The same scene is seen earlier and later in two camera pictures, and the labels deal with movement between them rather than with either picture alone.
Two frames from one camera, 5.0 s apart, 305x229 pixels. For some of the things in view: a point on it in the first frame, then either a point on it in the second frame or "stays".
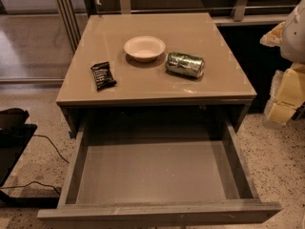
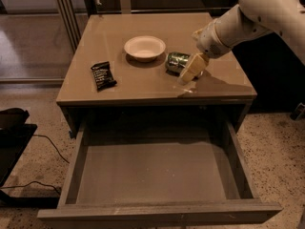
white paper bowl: (144, 49) stays
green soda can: (185, 64) stays
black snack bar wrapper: (103, 76) stays
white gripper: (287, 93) → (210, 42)
